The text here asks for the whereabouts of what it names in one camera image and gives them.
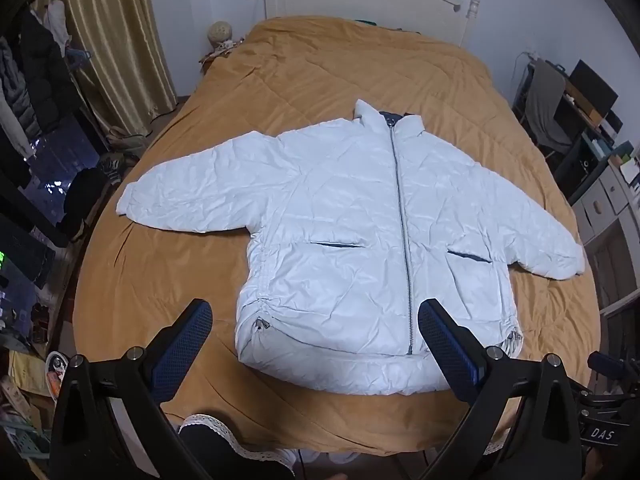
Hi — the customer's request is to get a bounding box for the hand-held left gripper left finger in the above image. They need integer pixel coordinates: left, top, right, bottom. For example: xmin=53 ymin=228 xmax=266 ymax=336
xmin=49 ymin=298 xmax=214 ymax=480

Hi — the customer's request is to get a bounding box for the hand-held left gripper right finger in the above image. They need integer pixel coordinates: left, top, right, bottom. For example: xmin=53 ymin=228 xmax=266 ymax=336
xmin=416 ymin=298 xmax=584 ymax=480

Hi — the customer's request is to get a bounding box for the white puffer jacket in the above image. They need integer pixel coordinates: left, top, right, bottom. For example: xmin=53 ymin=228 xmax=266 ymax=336
xmin=116 ymin=100 xmax=586 ymax=397

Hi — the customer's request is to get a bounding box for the white drawer cabinet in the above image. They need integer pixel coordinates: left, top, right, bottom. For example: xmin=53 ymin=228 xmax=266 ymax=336
xmin=572 ymin=160 xmax=640 ymax=311

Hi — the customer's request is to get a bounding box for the chair with grey cloth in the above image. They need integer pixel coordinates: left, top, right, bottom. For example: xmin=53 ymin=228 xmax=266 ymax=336
xmin=525 ymin=62 xmax=573 ymax=153

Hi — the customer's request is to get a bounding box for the black hanging jacket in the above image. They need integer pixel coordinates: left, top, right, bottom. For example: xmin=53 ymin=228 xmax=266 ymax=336
xmin=20 ymin=10 xmax=81 ymax=131

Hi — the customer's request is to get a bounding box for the black monitor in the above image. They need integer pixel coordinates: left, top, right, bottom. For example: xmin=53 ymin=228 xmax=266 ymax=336
xmin=570 ymin=59 xmax=619 ymax=116

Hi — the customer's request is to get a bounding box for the bed with orange quilt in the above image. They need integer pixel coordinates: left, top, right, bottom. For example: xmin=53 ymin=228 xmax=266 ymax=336
xmin=72 ymin=15 xmax=601 ymax=456

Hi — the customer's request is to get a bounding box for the gold curtain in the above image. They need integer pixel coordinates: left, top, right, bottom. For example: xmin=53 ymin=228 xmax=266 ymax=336
xmin=47 ymin=0 xmax=178 ymax=136

